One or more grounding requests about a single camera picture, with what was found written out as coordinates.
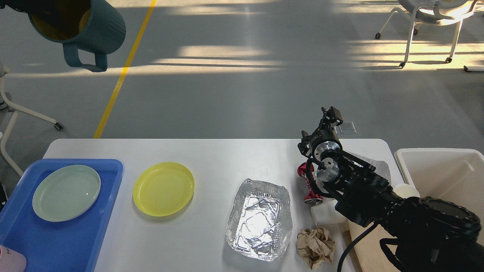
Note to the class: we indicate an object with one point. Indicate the white plastic bin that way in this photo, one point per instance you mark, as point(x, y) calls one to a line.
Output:
point(452, 174)

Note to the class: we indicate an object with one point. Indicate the aluminium foil tray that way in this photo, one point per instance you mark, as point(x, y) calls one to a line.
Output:
point(260, 223)

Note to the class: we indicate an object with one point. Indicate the blue plastic tray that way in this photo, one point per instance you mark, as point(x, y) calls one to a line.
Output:
point(69, 246)

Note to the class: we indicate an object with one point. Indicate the crumpled brown paper ball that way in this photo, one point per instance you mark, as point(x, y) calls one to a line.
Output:
point(315, 246)

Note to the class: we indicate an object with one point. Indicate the crushed red soda can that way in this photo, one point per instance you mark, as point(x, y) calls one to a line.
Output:
point(311, 198)

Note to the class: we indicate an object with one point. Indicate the pink ribbed mug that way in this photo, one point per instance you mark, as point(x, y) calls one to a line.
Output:
point(11, 261)

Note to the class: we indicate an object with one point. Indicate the pale green plate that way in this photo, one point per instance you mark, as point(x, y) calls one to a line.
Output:
point(66, 193)

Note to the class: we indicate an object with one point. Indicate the yellow plastic plate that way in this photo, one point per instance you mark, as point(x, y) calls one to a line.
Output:
point(163, 189)

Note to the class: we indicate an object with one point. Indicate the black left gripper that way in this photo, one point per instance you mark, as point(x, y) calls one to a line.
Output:
point(22, 6)

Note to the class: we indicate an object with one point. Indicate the wooden board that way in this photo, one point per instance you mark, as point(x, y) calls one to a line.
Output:
point(367, 255)

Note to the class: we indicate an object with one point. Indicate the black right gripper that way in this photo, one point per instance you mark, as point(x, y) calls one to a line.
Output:
point(324, 138)

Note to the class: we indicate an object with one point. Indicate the white office chair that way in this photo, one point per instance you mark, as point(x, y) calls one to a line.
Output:
point(432, 12)

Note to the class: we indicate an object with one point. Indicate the white chair base left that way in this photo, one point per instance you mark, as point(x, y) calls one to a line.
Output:
point(15, 110)

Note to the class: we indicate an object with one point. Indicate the dark teal ribbed mug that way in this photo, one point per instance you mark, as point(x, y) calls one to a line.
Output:
point(89, 30)

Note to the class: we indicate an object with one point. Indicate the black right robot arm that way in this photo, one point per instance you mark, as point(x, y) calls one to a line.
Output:
point(428, 234)

